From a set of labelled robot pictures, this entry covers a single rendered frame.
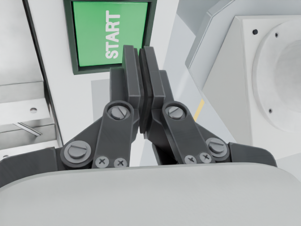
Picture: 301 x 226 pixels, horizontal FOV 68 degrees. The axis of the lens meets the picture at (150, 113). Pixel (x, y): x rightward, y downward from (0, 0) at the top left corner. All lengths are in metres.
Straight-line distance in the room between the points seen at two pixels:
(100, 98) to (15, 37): 0.10
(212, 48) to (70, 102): 0.29
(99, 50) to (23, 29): 0.10
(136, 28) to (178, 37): 1.31
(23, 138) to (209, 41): 0.32
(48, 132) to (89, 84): 0.16
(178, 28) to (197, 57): 1.02
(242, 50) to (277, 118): 0.12
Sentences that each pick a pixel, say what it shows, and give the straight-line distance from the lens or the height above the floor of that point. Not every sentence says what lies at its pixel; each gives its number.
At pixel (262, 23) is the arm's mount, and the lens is 0.42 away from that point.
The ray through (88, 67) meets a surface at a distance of 0.17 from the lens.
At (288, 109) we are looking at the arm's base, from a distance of 0.43.
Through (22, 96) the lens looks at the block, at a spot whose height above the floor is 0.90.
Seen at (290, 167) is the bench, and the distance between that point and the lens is 3.58.
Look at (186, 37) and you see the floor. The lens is 1.50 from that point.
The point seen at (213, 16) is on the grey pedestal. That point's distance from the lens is 0.39.
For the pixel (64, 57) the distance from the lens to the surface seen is 0.17.
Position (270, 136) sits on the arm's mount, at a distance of 0.42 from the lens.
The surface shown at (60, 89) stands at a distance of 0.19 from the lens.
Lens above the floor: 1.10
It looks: 36 degrees down
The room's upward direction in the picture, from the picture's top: 156 degrees clockwise
